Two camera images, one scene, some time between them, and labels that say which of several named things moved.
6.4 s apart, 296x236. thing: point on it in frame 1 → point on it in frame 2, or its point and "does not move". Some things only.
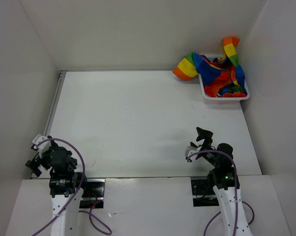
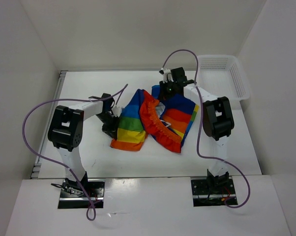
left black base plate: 93,193 does not move
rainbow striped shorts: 220,77 → 165,123
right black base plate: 203,194 does not move
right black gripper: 203,133 → 162,94
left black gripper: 33,164 → 111,131
